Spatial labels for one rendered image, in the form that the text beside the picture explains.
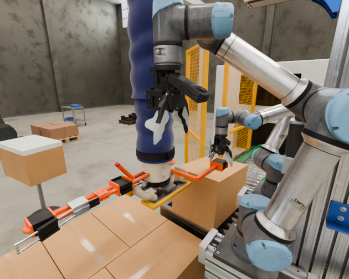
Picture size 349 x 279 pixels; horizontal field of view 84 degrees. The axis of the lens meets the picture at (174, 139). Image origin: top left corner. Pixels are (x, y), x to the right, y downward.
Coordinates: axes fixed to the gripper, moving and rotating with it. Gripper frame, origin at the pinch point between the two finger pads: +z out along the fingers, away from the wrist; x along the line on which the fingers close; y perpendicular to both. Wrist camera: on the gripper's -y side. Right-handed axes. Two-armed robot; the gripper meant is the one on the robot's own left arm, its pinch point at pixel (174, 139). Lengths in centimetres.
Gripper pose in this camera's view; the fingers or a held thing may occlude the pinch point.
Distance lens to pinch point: 56.0
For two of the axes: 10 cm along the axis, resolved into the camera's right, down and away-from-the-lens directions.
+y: -8.1, -1.7, 5.7
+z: 0.0, 9.6, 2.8
